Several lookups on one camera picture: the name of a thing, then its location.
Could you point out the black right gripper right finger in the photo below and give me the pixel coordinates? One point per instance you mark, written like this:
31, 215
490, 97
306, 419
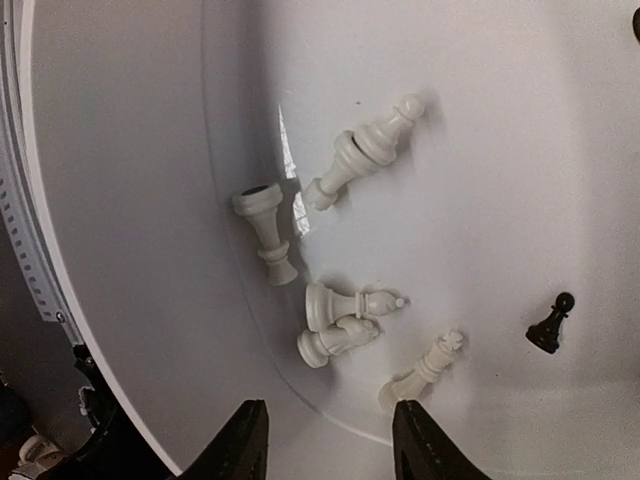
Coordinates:
422, 450

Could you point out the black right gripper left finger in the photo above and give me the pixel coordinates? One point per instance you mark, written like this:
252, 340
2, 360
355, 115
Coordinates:
240, 448

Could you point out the pile of black chess pieces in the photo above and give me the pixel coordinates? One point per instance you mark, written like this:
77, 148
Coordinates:
636, 24

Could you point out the white king lying in tub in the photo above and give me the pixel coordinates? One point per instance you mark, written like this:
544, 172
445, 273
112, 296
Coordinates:
426, 371

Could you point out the white knight lying in tub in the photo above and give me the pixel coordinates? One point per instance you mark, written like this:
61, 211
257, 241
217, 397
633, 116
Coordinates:
317, 348

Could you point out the white bishop lying in tub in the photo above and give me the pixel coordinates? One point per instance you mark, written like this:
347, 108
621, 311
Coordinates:
324, 307

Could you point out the black pawn among white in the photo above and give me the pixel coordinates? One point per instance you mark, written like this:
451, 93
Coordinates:
545, 334

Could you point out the white plastic tub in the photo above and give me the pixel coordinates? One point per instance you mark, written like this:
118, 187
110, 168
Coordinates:
142, 119

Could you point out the white pawn lying in tub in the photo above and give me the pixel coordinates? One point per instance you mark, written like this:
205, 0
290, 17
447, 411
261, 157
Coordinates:
378, 140

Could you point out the white rook lying in tub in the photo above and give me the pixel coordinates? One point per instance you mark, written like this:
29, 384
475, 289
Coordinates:
349, 162

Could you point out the aluminium front rail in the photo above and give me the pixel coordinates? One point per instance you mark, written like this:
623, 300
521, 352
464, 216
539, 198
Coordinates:
18, 209

